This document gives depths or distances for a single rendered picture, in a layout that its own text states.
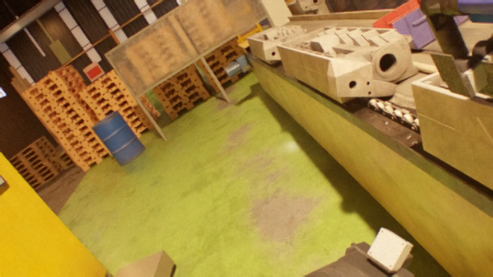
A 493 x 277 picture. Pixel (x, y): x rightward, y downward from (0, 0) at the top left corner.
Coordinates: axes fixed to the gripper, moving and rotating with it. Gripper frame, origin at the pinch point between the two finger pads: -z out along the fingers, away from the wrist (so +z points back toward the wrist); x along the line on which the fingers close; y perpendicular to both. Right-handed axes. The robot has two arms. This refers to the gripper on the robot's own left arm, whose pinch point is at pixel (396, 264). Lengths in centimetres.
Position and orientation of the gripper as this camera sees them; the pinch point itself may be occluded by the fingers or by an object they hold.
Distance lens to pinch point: 60.1
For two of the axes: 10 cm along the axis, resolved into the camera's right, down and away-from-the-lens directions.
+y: 0.5, -9.4, -3.4
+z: -8.4, 1.4, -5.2
